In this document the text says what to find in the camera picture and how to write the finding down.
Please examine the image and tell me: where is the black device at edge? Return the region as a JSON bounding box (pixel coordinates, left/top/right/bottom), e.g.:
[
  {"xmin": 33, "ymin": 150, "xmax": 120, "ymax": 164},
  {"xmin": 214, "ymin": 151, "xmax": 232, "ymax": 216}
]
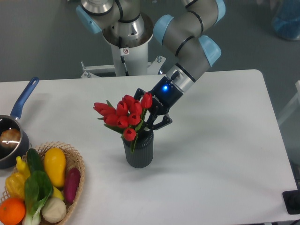
[{"xmin": 282, "ymin": 190, "xmax": 300, "ymax": 215}]

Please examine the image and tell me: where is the brown bread roll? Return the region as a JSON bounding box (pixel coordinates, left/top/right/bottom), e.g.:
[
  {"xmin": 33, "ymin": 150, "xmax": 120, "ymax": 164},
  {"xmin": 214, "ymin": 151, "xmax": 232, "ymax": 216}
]
[{"xmin": 0, "ymin": 128, "xmax": 21, "ymax": 149}]

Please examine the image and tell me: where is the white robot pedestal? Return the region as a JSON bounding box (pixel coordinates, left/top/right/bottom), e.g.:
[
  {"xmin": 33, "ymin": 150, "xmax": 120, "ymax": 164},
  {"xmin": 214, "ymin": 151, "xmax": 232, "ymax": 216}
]
[{"xmin": 81, "ymin": 12, "xmax": 166, "ymax": 78}]

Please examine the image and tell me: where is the woven wicker basket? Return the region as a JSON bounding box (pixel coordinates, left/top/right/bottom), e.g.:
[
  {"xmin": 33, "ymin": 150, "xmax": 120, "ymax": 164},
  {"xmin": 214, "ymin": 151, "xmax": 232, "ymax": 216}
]
[{"xmin": 0, "ymin": 142, "xmax": 85, "ymax": 225}]

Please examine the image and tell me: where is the blue transparent container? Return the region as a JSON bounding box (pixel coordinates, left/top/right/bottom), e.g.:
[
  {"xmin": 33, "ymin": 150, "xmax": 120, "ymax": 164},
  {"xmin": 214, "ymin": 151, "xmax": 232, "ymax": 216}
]
[{"xmin": 272, "ymin": 0, "xmax": 300, "ymax": 41}]

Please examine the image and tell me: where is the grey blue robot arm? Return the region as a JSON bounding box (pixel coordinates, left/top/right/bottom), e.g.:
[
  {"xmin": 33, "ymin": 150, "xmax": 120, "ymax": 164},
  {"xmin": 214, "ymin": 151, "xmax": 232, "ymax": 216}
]
[{"xmin": 76, "ymin": 0, "xmax": 225, "ymax": 130}]

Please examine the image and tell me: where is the yellow banana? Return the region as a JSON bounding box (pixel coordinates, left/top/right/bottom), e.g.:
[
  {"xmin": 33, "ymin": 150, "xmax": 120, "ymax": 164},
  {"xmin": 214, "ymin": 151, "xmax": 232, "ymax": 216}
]
[{"xmin": 52, "ymin": 187, "xmax": 64, "ymax": 201}]

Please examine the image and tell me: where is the yellow bell pepper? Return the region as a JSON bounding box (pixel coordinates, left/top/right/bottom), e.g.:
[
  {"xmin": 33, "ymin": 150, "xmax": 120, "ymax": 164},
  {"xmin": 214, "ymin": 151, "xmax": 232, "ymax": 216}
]
[{"xmin": 5, "ymin": 172, "xmax": 25, "ymax": 200}]

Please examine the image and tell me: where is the small yellow gourd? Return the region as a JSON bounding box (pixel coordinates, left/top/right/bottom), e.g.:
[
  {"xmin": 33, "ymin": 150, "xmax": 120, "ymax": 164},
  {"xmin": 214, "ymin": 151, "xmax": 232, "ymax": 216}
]
[{"xmin": 16, "ymin": 156, "xmax": 30, "ymax": 179}]

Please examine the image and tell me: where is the green bok choy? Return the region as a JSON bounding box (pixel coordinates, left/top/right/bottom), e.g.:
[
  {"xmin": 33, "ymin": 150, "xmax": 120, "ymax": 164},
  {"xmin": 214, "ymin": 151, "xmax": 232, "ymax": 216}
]
[{"xmin": 22, "ymin": 170, "xmax": 54, "ymax": 225}]

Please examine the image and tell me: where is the dark green cucumber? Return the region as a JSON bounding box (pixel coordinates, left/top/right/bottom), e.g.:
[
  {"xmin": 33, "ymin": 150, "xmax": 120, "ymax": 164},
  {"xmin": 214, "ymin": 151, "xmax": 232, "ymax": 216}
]
[{"xmin": 26, "ymin": 148, "xmax": 45, "ymax": 174}]

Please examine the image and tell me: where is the red tulip bouquet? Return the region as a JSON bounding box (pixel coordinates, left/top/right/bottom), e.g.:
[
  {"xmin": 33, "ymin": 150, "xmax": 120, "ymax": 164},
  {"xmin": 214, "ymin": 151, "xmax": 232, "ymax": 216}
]
[{"xmin": 93, "ymin": 92, "xmax": 152, "ymax": 152}]

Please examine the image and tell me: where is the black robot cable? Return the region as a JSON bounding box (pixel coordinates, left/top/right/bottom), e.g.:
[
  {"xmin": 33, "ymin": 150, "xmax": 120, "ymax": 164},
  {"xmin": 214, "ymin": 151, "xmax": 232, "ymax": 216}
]
[{"xmin": 118, "ymin": 36, "xmax": 130, "ymax": 76}]

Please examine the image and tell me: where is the orange fruit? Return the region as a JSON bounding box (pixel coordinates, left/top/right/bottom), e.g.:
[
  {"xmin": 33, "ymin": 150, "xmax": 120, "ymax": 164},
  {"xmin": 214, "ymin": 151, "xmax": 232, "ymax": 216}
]
[{"xmin": 0, "ymin": 198, "xmax": 26, "ymax": 225}]

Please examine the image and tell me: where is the yellow squash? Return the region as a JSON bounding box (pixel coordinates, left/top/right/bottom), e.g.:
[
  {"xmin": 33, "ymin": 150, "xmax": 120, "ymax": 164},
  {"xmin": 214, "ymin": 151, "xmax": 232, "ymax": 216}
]
[{"xmin": 44, "ymin": 148, "xmax": 66, "ymax": 188}]

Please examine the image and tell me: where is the purple eggplant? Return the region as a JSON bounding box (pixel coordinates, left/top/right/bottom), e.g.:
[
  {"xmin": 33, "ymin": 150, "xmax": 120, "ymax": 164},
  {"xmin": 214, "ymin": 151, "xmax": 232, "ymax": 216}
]
[{"xmin": 63, "ymin": 167, "xmax": 81, "ymax": 203}]

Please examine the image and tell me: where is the dark grey ribbed vase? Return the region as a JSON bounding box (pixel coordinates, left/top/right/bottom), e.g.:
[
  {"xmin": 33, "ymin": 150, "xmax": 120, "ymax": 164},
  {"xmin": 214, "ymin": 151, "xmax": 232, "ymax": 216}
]
[{"xmin": 123, "ymin": 130, "xmax": 154, "ymax": 168}]

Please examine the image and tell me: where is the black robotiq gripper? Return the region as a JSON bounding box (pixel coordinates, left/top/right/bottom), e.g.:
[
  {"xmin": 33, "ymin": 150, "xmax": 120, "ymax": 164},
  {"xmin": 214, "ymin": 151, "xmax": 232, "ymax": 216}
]
[{"xmin": 134, "ymin": 78, "xmax": 183, "ymax": 131}]

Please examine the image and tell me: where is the blue handled saucepan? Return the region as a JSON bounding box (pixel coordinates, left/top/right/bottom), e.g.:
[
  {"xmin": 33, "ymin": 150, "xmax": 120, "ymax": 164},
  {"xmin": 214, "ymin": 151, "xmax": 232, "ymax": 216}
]
[{"xmin": 0, "ymin": 77, "xmax": 39, "ymax": 169}]

